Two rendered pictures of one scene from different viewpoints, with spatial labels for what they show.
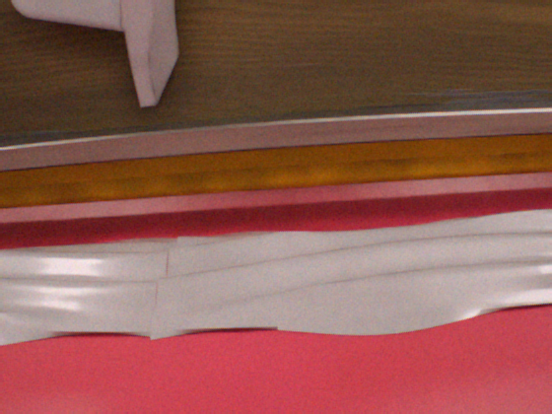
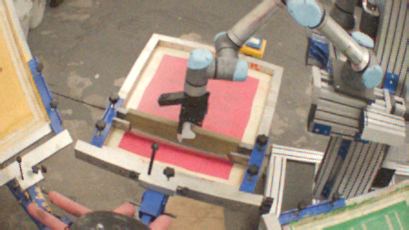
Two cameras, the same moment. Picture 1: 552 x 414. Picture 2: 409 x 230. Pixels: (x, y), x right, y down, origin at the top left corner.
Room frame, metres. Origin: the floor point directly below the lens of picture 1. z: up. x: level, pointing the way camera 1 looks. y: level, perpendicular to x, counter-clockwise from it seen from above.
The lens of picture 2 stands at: (2.07, 0.22, 2.66)
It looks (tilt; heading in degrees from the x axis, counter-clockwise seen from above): 40 degrees down; 184
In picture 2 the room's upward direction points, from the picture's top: 11 degrees clockwise
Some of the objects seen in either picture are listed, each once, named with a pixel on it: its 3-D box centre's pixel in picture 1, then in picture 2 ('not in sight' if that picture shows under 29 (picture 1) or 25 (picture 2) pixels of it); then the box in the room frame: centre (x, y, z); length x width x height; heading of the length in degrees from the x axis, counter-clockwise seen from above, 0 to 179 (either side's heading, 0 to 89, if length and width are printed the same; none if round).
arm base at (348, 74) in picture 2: not in sight; (356, 69); (-0.03, 0.66, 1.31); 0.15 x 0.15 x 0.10
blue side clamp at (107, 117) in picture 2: not in sight; (106, 126); (0.29, -0.25, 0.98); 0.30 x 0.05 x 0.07; 177
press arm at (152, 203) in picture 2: not in sight; (152, 201); (0.63, 0.01, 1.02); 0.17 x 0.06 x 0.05; 177
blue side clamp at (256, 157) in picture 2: not in sight; (253, 169); (0.32, 0.31, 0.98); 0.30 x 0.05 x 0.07; 177
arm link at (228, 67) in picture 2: not in sight; (229, 66); (0.23, 0.15, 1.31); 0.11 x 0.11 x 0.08; 15
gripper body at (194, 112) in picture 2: not in sight; (194, 105); (0.27, 0.06, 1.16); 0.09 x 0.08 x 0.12; 87
